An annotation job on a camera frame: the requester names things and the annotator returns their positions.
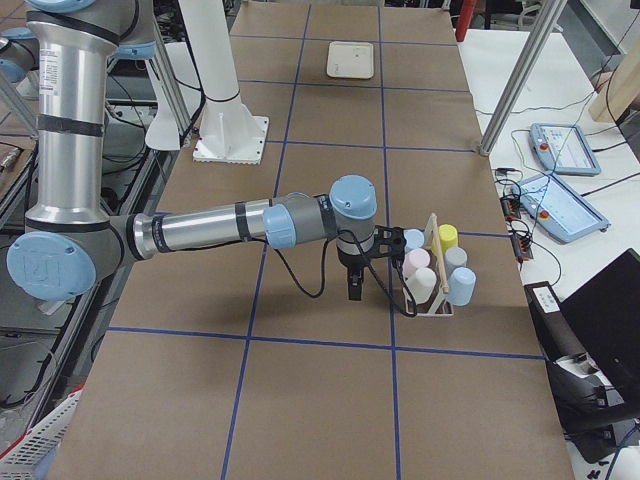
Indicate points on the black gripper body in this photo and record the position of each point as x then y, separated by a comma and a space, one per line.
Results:
351, 260

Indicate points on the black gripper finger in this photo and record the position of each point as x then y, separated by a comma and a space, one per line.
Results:
355, 284

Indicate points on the pink plastic cup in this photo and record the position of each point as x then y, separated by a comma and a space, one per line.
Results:
414, 260

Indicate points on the light blue plastic cup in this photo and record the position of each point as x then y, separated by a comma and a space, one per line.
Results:
414, 239

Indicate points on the pale green plastic cup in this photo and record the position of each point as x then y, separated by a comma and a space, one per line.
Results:
421, 284

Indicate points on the yellow plastic cup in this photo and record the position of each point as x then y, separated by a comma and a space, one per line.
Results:
448, 236

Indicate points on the grey plastic cup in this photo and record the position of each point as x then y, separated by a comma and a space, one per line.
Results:
455, 257

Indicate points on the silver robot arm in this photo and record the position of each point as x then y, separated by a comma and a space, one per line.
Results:
80, 222

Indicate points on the far orange usb hub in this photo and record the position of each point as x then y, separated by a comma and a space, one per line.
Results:
510, 207

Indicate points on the orange usb hub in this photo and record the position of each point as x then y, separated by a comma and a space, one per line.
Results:
521, 244
510, 207

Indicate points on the near orange usb hub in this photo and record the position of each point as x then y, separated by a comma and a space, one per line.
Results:
521, 244

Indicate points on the cream plastic tray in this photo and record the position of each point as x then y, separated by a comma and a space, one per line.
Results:
350, 60

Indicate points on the near blue teach pendant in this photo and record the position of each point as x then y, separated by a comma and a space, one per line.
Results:
562, 212

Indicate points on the blue teach pendant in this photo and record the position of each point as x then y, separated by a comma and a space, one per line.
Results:
562, 212
563, 148

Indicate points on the far blue teach pendant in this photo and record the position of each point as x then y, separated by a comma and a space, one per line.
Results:
563, 148

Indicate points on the red cylinder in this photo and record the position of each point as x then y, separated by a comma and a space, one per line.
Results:
464, 19

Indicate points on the white perforated basket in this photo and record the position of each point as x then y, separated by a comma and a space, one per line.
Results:
31, 456

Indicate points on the white wire cup rack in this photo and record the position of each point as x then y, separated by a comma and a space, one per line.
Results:
437, 304

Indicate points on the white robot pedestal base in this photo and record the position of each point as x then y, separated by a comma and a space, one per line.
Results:
228, 131

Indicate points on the aluminium frame post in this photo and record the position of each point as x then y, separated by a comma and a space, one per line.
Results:
534, 44

